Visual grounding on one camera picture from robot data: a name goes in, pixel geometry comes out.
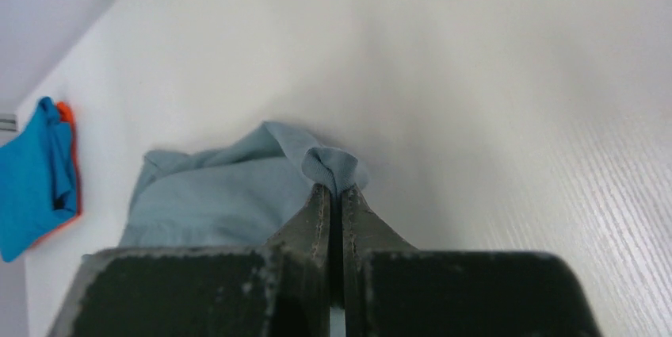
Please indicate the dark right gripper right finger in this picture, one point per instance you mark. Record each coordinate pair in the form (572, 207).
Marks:
(392, 288)

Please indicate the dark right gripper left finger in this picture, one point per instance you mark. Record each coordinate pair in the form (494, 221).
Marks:
(278, 288)

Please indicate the grey-blue t shirt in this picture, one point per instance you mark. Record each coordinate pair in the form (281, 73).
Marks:
(234, 196)

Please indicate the folded bright blue t shirt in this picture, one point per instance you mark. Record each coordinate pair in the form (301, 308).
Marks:
(37, 181)

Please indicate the folded orange t shirt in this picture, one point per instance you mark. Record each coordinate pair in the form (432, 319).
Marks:
(67, 116)

